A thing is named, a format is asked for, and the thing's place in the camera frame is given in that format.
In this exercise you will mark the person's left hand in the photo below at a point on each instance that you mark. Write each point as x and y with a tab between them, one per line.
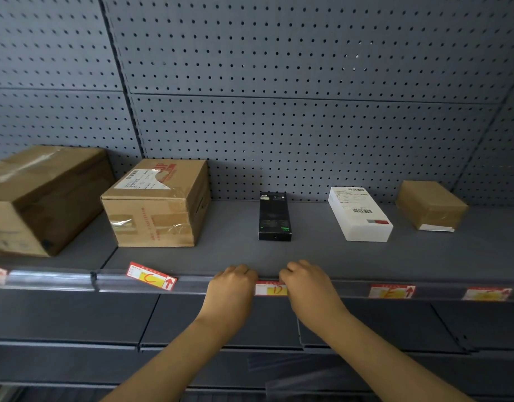
229	297

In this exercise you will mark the person's right hand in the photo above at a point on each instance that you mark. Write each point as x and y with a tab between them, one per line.
315	297

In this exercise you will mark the long white box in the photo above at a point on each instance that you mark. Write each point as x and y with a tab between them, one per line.
359	223

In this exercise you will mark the cardboard box red print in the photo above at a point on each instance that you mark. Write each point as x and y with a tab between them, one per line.
156	221

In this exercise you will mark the small taped cardboard box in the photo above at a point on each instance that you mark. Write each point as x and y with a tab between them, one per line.
429	200

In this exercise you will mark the large cardboard box blue print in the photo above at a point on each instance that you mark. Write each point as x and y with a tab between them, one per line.
43	205

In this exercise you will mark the person's right forearm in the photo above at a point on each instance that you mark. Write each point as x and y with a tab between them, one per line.
387	368

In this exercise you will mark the person's left forearm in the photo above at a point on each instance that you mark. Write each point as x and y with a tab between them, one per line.
169	368

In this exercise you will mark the slim black box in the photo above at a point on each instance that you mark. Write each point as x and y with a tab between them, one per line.
275	215

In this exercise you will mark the loose clear plastic strip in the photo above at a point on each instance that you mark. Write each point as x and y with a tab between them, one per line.
303	372

